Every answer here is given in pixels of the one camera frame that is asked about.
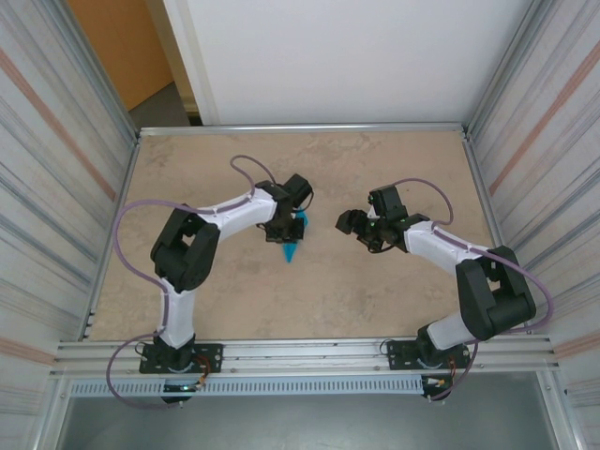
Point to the wide aluminium mounting rail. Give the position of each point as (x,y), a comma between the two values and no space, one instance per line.
(304,356)

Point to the white door frame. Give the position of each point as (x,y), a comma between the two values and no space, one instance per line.
(187,47)

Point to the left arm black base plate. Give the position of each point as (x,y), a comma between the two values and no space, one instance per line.
(211,356)

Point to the blue cloth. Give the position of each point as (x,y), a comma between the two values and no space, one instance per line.
(290,253)

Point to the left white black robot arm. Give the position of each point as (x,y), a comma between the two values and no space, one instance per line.
(185,248)

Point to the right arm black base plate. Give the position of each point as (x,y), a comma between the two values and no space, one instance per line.
(398,356)

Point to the corrugated translucent side panel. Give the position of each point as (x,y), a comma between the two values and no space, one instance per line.
(553,164)
(37,164)

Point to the aluminium table edge rail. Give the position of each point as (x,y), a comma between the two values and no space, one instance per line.
(499,234)
(121,199)
(304,127)

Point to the orange wooden door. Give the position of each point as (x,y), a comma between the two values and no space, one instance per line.
(122,47)

